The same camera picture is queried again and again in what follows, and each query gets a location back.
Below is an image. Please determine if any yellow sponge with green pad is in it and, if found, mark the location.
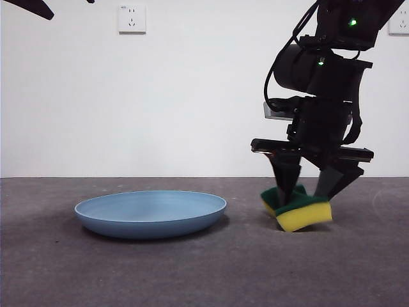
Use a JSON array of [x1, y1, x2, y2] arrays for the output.
[[259, 184, 333, 233]]

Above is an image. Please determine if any blue round plate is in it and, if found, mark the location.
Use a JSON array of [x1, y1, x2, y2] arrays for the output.
[[73, 190, 229, 240]]

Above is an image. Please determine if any white wall socket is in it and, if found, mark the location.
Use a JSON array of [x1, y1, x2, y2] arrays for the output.
[[387, 9, 409, 36], [118, 4, 148, 35]]

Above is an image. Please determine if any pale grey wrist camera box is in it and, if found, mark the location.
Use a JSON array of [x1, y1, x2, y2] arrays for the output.
[[263, 101, 294, 122]]

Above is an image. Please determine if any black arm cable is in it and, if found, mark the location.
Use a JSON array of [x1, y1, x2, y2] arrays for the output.
[[263, 0, 320, 111]]

